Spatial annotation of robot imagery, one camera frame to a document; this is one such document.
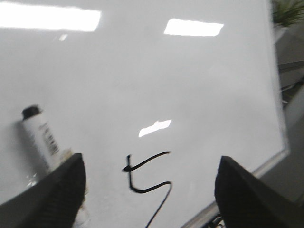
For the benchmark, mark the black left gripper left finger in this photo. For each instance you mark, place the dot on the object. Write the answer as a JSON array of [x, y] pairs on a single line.
[[52, 203]]

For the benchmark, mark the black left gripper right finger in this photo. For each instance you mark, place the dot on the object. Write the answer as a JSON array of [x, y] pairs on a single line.
[[246, 202]]

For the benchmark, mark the white taped whiteboard marker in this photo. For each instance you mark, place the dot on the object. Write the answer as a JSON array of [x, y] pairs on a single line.
[[37, 128]]

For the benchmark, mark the green potted plant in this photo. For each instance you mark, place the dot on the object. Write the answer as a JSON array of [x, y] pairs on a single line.
[[287, 12]]

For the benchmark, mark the white whiteboard with aluminium frame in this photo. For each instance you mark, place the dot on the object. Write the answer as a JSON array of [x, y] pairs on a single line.
[[152, 93]]

